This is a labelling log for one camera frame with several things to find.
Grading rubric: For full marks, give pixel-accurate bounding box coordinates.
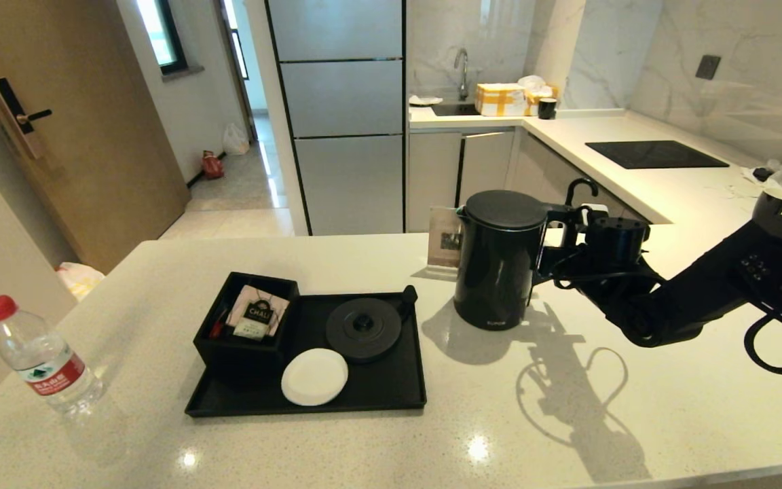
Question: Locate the white and yellow plastic bag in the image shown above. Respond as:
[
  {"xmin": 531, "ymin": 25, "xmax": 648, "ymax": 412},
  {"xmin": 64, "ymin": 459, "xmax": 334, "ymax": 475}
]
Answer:
[{"xmin": 56, "ymin": 264, "xmax": 105, "ymax": 304}]

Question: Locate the black round kettle base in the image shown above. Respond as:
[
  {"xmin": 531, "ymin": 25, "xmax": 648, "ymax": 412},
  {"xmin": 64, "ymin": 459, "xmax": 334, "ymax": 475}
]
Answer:
[{"xmin": 326, "ymin": 285, "xmax": 420, "ymax": 365}]

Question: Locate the acrylic QR code sign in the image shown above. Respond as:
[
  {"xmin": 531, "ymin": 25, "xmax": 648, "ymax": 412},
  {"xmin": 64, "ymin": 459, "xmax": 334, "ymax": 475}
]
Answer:
[{"xmin": 426, "ymin": 206, "xmax": 464, "ymax": 278}]

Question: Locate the black rectangular serving tray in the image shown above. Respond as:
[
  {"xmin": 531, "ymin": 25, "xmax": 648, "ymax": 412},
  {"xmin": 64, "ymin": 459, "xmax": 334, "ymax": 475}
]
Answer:
[{"xmin": 185, "ymin": 292, "xmax": 428, "ymax": 418}]

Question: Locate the black mug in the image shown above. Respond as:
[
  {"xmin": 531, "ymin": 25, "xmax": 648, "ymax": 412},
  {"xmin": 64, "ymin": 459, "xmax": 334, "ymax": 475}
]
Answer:
[{"xmin": 753, "ymin": 190, "xmax": 782, "ymax": 221}]

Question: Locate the black divided organizer box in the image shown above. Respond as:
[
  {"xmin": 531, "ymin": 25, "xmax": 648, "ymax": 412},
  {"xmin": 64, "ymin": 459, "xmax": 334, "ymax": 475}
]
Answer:
[{"xmin": 193, "ymin": 272, "xmax": 300, "ymax": 382}]

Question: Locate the black electric kettle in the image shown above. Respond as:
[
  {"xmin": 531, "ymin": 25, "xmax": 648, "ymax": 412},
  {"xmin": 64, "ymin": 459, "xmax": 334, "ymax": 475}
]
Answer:
[{"xmin": 454, "ymin": 190, "xmax": 585, "ymax": 331}]

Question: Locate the silver refrigerator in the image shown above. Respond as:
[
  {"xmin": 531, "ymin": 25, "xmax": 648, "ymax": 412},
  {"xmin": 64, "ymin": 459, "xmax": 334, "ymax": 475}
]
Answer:
[{"xmin": 265, "ymin": 0, "xmax": 407, "ymax": 237}]

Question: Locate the black and gold door lock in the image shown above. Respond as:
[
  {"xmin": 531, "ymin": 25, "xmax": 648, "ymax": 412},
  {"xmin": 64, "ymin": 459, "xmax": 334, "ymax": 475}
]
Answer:
[{"xmin": 0, "ymin": 77, "xmax": 53, "ymax": 160}]

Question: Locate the black curved cane handle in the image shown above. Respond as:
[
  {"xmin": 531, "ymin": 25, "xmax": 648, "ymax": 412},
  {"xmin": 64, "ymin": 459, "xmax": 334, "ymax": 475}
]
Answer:
[{"xmin": 565, "ymin": 178, "xmax": 599, "ymax": 207}]

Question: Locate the black framed window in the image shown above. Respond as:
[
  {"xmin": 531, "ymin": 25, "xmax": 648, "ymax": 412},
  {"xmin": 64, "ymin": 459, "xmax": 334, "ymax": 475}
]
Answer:
[{"xmin": 135, "ymin": 0, "xmax": 188, "ymax": 75}]

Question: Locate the large yellow-taped cardboard box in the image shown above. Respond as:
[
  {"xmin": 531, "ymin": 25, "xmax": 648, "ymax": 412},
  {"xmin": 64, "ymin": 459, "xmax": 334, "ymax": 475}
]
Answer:
[{"xmin": 475, "ymin": 83, "xmax": 527, "ymax": 116}]

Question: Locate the beige tea bag sachet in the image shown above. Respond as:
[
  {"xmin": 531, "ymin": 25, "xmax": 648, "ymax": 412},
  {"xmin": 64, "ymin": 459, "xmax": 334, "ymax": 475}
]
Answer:
[{"xmin": 227, "ymin": 285, "xmax": 290, "ymax": 340}]

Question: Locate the small yellow-taped cardboard box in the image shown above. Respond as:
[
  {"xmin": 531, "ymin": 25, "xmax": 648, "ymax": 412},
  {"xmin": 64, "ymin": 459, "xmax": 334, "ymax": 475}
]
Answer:
[{"xmin": 525, "ymin": 86, "xmax": 560, "ymax": 115}]

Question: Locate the white round paper coaster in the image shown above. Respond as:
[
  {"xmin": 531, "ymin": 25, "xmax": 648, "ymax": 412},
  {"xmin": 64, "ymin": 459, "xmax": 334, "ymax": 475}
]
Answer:
[{"xmin": 281, "ymin": 348, "xmax": 349, "ymax": 407}]

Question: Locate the chrome kitchen faucet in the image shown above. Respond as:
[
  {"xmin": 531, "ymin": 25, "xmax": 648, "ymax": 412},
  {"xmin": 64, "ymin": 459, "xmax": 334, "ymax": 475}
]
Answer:
[{"xmin": 453, "ymin": 48, "xmax": 471, "ymax": 101}]

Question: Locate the brown wooden door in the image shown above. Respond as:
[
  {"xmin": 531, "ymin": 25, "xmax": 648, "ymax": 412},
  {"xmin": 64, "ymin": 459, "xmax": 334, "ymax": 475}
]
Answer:
[{"xmin": 0, "ymin": 0, "xmax": 190, "ymax": 276}]

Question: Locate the white cabinet door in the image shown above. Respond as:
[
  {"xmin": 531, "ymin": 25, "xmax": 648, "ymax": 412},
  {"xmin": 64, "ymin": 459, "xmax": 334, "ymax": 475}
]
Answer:
[
  {"xmin": 459, "ymin": 130, "xmax": 517, "ymax": 204},
  {"xmin": 408, "ymin": 130, "xmax": 463, "ymax": 232}
]

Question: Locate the clear red-label water bottle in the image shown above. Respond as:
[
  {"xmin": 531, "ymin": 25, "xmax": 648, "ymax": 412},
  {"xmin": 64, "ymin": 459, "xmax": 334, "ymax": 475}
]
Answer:
[{"xmin": 0, "ymin": 295, "xmax": 107, "ymax": 416}]

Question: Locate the black induction cooktop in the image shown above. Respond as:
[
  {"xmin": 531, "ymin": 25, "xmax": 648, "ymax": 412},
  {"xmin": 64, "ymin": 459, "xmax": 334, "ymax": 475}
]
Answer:
[{"xmin": 586, "ymin": 141, "xmax": 730, "ymax": 169}]

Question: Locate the crumpled clear plastic packaging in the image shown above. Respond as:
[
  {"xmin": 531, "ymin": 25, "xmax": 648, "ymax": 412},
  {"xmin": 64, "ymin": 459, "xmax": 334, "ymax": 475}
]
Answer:
[{"xmin": 744, "ymin": 160, "xmax": 782, "ymax": 189}]

